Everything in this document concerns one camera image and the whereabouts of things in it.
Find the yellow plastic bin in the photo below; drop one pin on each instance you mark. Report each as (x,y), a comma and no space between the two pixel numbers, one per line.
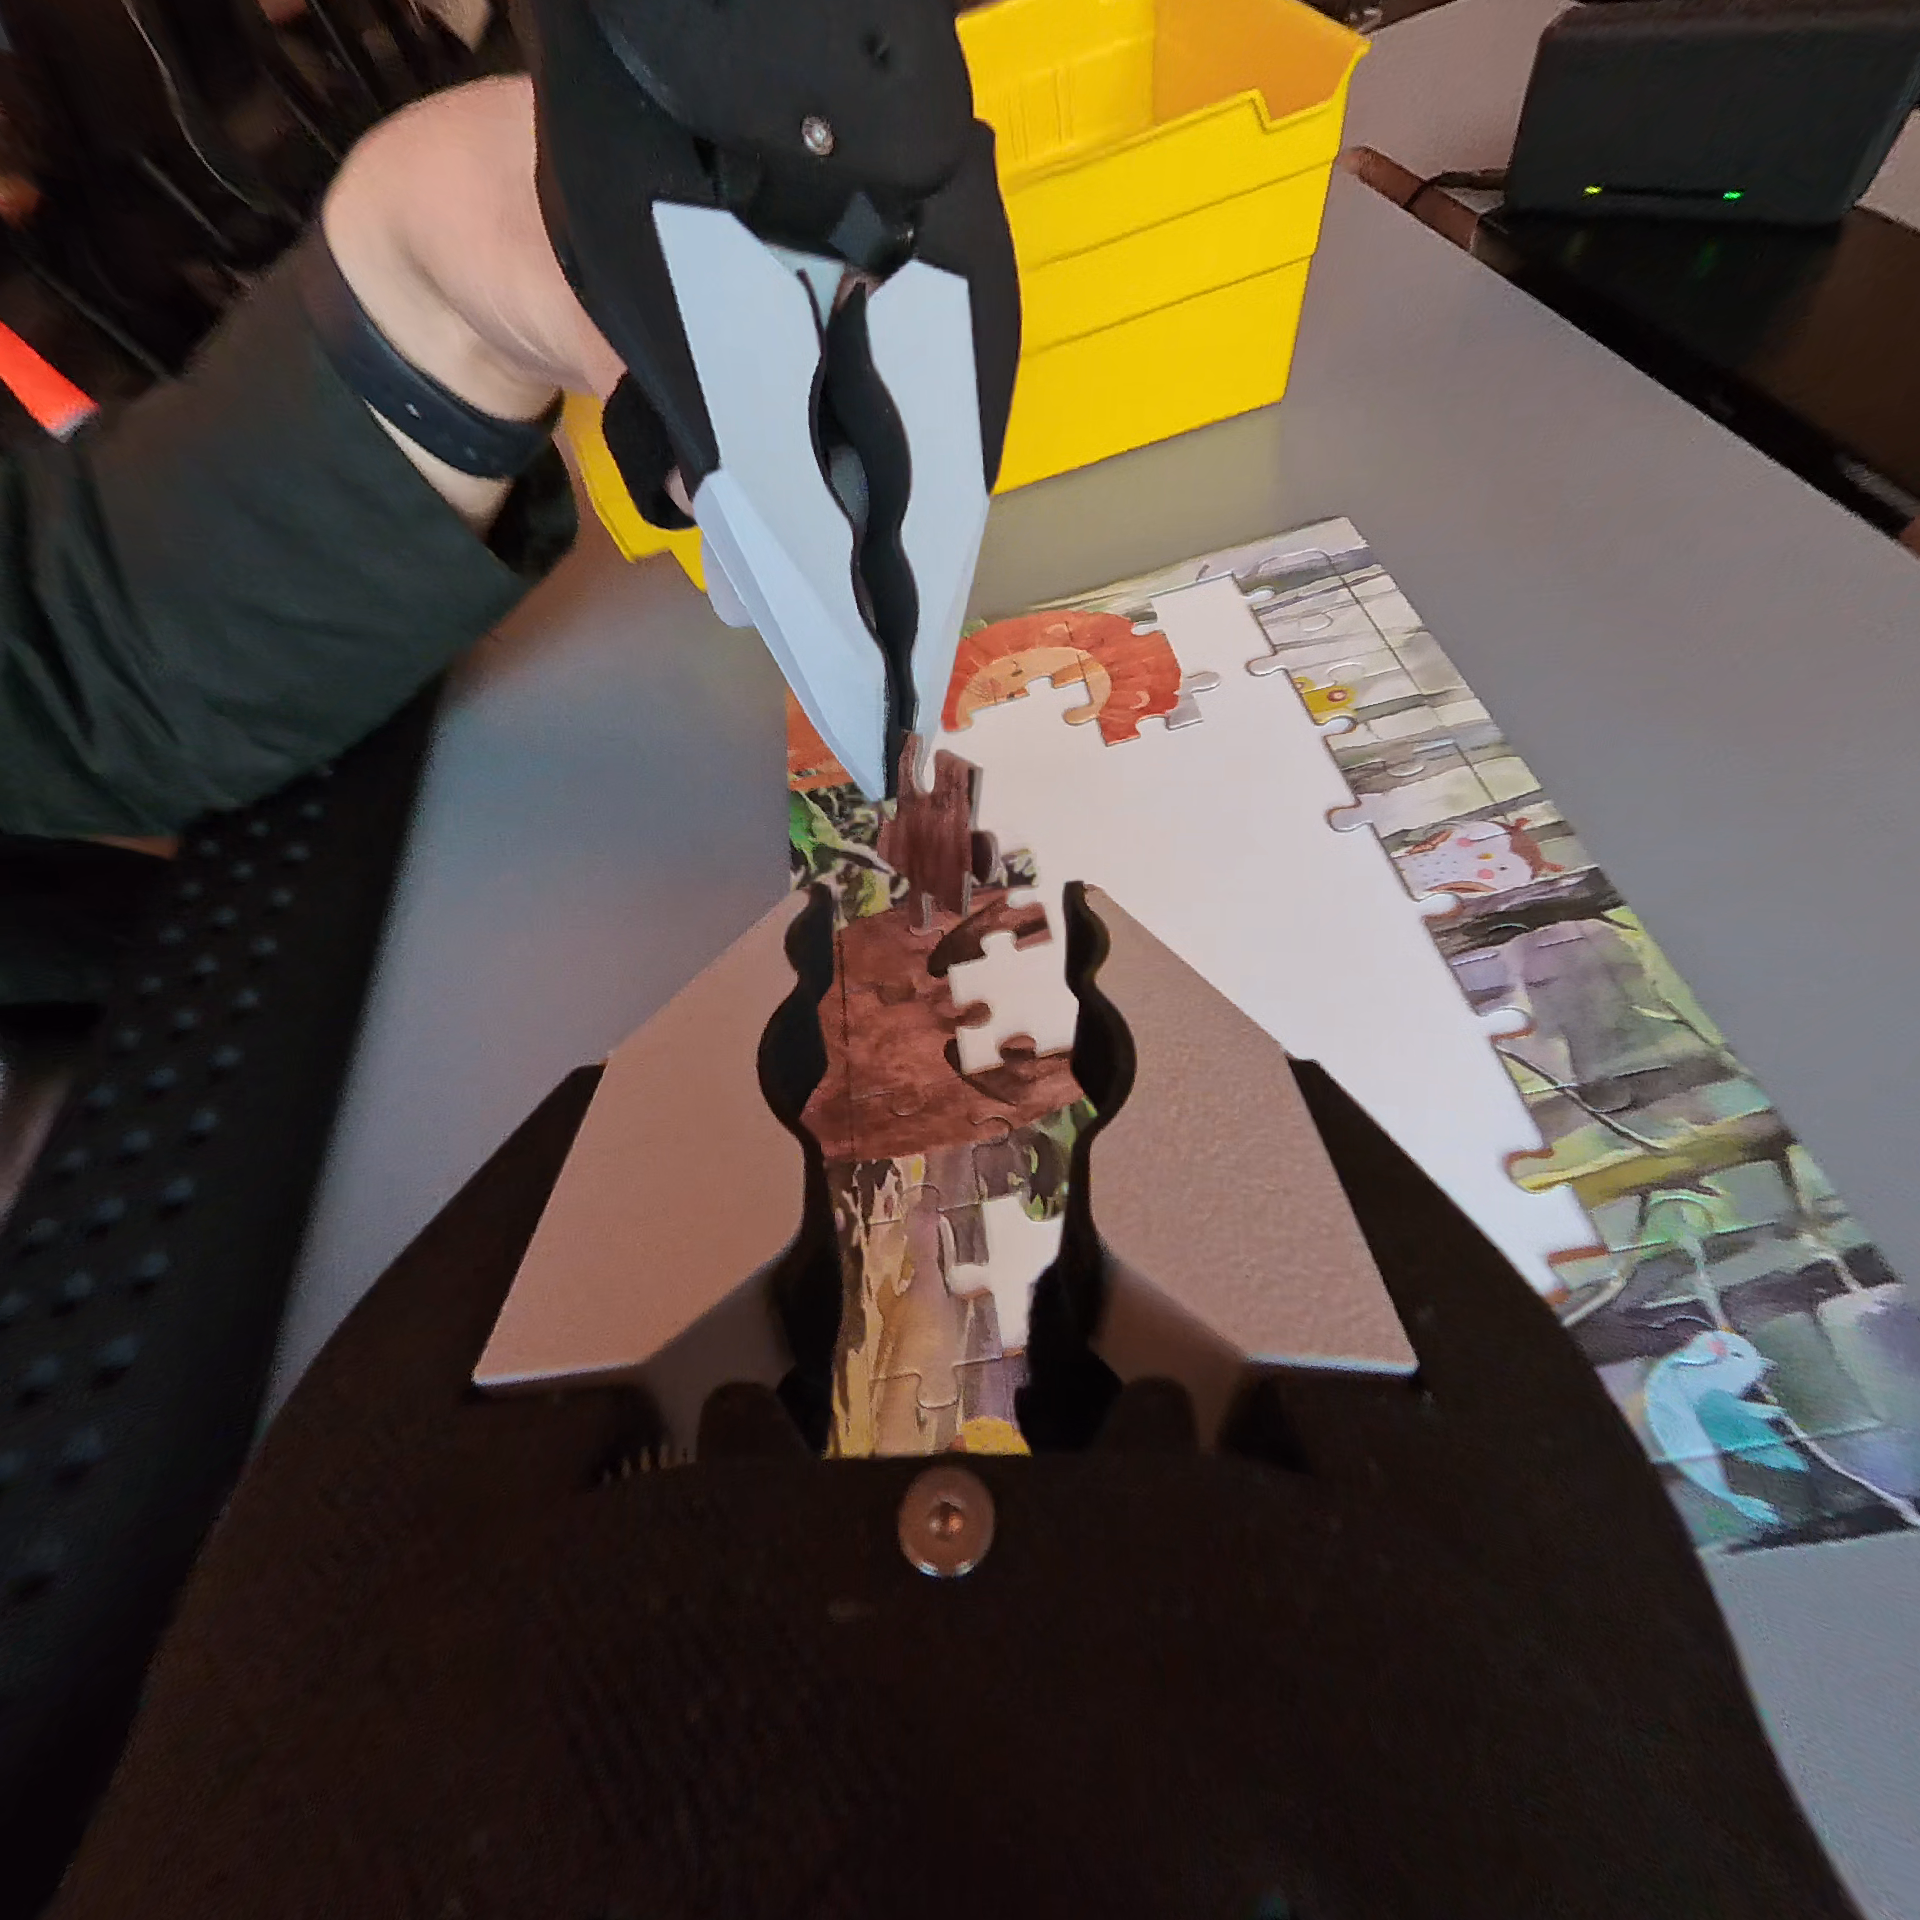
(1154,224)

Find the person's left forearm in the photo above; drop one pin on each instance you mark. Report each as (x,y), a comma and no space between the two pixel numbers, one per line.
(225,601)

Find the black wristband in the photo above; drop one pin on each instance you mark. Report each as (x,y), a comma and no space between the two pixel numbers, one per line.
(434,404)

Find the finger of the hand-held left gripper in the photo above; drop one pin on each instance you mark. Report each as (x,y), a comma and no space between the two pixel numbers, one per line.
(939,451)
(751,421)

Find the brown jigsaw piece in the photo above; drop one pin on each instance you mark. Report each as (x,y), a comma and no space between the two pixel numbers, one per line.
(939,832)

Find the jigsaw puzzle board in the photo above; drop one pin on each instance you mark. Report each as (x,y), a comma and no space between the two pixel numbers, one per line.
(1200,930)

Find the person's left hand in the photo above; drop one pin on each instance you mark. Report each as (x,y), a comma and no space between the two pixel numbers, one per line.
(465,254)

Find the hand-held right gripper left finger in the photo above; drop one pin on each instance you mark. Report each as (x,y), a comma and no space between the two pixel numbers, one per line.
(661,1201)

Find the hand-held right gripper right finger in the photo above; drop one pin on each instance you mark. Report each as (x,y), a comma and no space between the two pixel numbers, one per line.
(1245,1201)

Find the black box with green lights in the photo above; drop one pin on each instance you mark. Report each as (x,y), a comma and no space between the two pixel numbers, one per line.
(1694,104)

